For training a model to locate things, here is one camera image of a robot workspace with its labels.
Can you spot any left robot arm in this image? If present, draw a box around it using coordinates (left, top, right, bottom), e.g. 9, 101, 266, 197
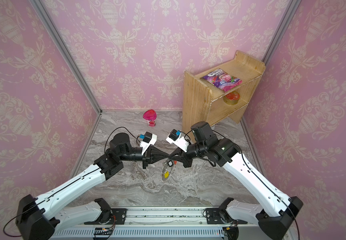
12, 132, 169, 240

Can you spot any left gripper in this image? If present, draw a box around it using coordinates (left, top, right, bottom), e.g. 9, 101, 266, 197
119, 145, 169, 170

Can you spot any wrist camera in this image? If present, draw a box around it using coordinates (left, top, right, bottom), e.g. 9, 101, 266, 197
166, 129, 190, 153
140, 132, 157, 155

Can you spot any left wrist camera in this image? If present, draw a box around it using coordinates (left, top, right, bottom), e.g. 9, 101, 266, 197
140, 132, 157, 155

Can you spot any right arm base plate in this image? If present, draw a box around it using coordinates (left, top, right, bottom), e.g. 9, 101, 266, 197
205, 208, 233, 225

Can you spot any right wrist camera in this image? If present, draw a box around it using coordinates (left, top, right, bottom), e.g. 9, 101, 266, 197
166, 129, 190, 153

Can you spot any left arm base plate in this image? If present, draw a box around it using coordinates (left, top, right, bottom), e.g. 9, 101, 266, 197
98, 208, 127, 225

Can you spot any yellow key tag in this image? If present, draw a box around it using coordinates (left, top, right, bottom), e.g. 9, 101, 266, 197
164, 172, 170, 179

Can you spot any wooden shelf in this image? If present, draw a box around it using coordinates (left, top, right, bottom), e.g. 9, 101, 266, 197
182, 51, 266, 133

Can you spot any purple snack bag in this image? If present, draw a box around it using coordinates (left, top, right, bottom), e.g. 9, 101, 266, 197
202, 69, 243, 92

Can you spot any red lid tin can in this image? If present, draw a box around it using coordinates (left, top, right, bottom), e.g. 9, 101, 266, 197
223, 91, 240, 106

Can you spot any metal key organizer plate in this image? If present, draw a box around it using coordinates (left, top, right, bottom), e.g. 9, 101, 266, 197
162, 159, 176, 181

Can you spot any aluminium mounting rail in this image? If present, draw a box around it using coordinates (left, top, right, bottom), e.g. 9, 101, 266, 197
51, 207, 269, 240

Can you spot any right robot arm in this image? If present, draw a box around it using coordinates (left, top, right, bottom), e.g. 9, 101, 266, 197
166, 121, 303, 240

